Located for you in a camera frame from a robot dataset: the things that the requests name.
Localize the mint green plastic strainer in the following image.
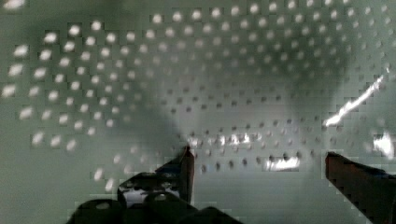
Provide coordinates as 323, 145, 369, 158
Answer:
1, 0, 395, 224

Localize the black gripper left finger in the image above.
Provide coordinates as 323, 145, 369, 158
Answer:
117, 146, 194, 208

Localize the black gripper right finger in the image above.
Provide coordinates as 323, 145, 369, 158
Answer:
325, 152, 396, 224

